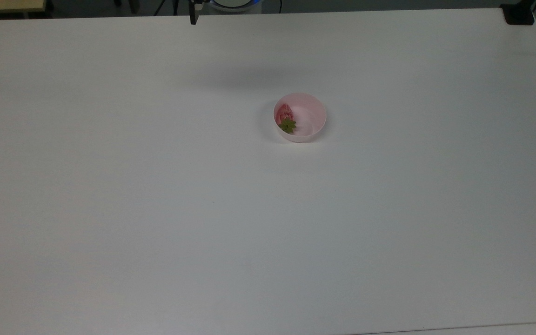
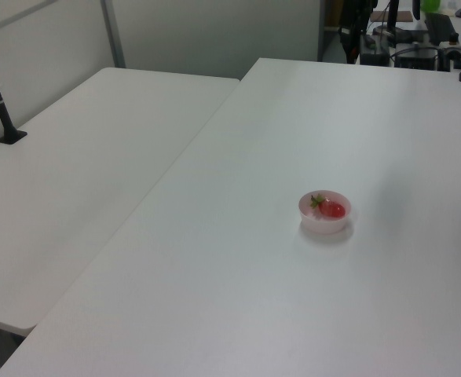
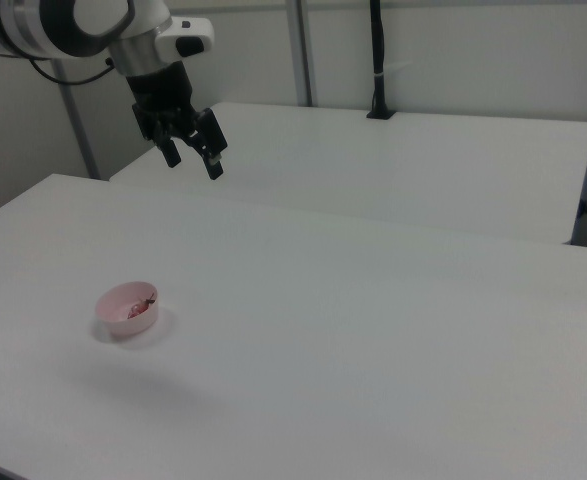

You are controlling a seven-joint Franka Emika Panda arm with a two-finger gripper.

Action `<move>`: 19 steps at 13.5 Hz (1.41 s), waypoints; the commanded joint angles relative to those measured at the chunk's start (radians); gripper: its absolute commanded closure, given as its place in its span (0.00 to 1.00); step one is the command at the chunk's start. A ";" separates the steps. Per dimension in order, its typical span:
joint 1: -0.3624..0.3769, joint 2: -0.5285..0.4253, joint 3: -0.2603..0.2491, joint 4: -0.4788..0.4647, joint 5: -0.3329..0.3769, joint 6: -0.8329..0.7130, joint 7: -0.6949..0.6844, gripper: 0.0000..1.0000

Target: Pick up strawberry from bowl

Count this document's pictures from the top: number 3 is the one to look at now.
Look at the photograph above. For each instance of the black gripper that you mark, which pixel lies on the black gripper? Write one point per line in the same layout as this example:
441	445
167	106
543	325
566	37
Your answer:
160	95

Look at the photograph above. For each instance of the red strawberry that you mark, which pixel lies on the red strawberry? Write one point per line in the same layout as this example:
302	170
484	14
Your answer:
138	311

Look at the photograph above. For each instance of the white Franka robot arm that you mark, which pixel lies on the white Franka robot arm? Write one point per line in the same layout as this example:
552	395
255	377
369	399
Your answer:
48	25

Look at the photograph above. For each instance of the pink bowl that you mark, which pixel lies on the pink bowl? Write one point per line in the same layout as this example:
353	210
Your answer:
123	325

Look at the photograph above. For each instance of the white side table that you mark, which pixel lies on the white side table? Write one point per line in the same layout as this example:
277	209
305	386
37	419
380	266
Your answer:
398	165

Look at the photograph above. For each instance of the grey aluminium frame post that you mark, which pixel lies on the grey aluminium frame post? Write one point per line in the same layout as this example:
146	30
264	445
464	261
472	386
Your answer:
300	50

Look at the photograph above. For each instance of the black camera pole with clamp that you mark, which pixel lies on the black camera pole with clamp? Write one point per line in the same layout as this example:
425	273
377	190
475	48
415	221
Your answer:
379	60

